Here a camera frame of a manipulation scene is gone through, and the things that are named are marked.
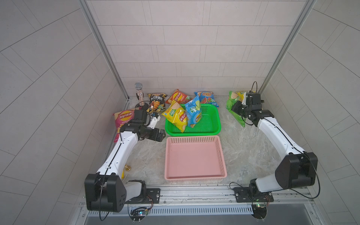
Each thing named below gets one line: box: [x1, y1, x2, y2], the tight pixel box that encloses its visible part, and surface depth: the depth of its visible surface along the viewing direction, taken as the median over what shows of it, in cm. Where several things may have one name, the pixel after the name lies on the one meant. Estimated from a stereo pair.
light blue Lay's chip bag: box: [184, 94, 202, 128], surface depth 92 cm
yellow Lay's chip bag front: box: [161, 100, 188, 133], surface depth 95 cm
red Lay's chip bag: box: [165, 88, 194, 105], surface depth 110 cm
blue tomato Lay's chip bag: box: [194, 90, 219, 108], surface depth 107 cm
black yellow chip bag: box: [146, 92, 168, 114], surface depth 107 cm
